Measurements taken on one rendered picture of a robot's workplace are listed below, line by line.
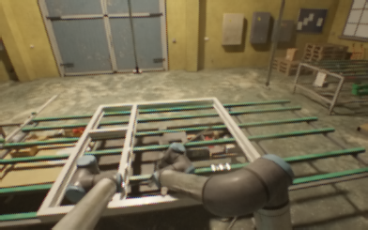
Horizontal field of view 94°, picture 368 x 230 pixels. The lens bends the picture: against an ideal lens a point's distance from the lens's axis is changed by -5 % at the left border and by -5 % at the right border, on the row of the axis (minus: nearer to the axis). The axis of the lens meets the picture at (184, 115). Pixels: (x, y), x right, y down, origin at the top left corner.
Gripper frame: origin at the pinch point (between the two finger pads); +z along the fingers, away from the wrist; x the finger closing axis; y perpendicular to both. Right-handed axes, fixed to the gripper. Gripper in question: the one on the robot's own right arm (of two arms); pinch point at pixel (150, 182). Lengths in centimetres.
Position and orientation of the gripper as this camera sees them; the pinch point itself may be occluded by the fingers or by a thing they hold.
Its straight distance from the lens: 130.5
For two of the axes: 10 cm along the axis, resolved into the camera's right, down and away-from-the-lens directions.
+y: -8.0, -4.8, -3.7
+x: 1.4, 4.4, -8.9
